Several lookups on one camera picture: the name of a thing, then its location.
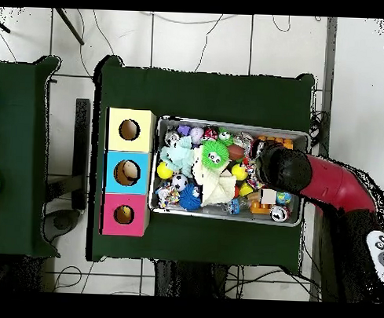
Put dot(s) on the shallow clear mesh bin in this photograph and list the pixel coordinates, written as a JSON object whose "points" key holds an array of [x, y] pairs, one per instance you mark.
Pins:
{"points": [[161, 125]]}

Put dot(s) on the mint green cloth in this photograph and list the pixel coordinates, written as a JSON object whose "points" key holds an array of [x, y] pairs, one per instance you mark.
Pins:
{"points": [[176, 157]]}

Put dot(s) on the green spiky ball with eye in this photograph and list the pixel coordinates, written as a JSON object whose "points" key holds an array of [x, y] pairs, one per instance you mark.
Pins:
{"points": [[225, 135]]}

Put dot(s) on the dark green tablecloth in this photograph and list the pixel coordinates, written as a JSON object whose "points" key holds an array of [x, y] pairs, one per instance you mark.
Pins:
{"points": [[197, 96]]}

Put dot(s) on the small baseball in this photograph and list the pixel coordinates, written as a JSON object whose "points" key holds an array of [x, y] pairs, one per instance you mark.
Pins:
{"points": [[196, 134]]}

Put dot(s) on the small soccer ball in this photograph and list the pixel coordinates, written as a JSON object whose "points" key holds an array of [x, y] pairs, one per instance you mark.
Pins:
{"points": [[180, 182]]}

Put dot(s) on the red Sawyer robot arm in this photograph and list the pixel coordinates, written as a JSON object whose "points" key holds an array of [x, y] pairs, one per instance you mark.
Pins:
{"points": [[335, 183]]}

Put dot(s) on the blue spiky ball with eyes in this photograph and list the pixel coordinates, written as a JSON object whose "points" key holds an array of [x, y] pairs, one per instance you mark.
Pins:
{"points": [[188, 198]]}

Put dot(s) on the brown toy football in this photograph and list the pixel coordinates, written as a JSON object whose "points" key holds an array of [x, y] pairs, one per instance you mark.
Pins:
{"points": [[236, 152]]}

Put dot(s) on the silver drink can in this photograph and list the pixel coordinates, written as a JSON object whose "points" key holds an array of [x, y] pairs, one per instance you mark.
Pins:
{"points": [[279, 213]]}

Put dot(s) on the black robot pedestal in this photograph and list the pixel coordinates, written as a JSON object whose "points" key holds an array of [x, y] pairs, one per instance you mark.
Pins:
{"points": [[187, 280]]}

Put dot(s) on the yellow ball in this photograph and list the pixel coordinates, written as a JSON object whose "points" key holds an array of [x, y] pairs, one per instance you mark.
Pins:
{"points": [[164, 170]]}

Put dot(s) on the black upright panel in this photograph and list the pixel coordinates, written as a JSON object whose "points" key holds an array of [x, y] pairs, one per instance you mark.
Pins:
{"points": [[81, 152]]}

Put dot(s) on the wooden three-hole box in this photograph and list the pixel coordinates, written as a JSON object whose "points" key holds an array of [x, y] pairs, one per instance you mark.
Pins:
{"points": [[117, 140]]}

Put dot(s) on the cream yellow cloth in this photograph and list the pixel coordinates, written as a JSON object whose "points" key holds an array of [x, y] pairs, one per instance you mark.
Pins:
{"points": [[217, 188]]}

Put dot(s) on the dark slanted rod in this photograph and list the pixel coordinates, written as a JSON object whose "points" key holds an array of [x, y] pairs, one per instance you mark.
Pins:
{"points": [[69, 26]]}

